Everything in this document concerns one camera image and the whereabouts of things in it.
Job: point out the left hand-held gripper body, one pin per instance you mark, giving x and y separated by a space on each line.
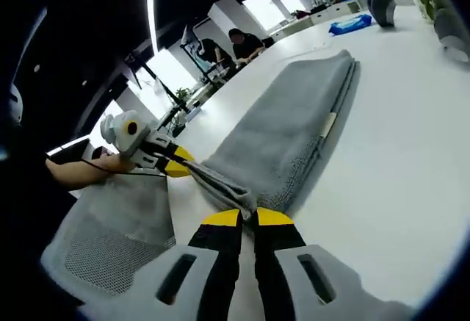
123 133

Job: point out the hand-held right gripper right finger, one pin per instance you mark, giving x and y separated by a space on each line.
275 255

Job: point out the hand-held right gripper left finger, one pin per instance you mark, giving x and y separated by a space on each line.
220 255

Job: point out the grey towel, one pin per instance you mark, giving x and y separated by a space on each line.
286 122

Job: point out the small potted plant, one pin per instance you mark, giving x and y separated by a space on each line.
181 95

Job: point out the grey mesh office chair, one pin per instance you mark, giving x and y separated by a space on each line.
110 233

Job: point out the white worn device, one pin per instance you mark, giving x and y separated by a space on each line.
16 106

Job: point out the blue wipes packet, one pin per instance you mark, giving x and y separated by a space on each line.
350 23

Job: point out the grey curved headrest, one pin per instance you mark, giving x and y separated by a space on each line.
383 9

